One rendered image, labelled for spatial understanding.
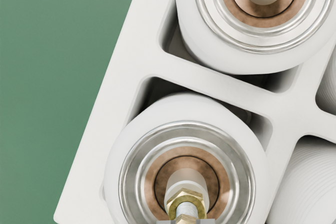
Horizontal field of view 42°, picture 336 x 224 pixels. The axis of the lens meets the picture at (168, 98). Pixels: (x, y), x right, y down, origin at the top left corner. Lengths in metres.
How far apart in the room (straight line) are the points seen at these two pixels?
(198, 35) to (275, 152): 0.12
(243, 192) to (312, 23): 0.10
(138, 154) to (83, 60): 0.28
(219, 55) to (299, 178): 0.11
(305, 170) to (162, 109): 0.12
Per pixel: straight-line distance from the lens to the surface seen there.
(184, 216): 0.17
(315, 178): 0.30
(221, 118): 0.24
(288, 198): 0.31
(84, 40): 0.51
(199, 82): 0.31
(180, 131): 0.24
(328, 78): 0.35
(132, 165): 0.24
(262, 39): 0.24
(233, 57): 0.24
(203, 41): 0.24
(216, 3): 0.24
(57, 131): 0.52
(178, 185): 0.22
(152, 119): 0.24
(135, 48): 0.31
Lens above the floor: 0.49
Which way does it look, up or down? 86 degrees down
